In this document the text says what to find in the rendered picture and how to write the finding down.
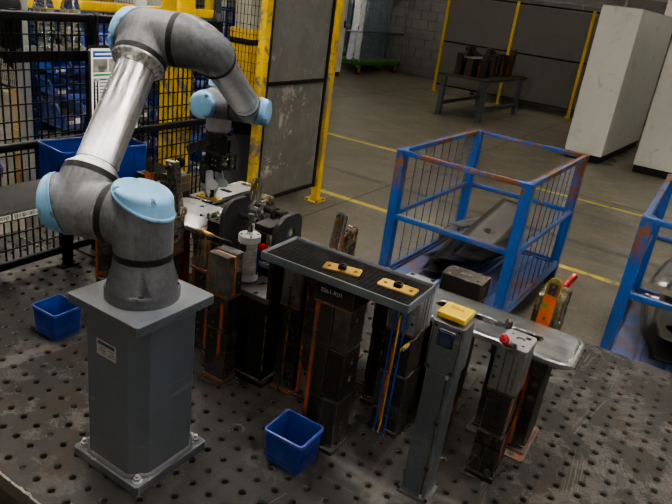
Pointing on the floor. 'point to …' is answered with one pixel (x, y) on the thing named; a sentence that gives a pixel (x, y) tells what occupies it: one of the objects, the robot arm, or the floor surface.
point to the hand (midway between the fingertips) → (209, 192)
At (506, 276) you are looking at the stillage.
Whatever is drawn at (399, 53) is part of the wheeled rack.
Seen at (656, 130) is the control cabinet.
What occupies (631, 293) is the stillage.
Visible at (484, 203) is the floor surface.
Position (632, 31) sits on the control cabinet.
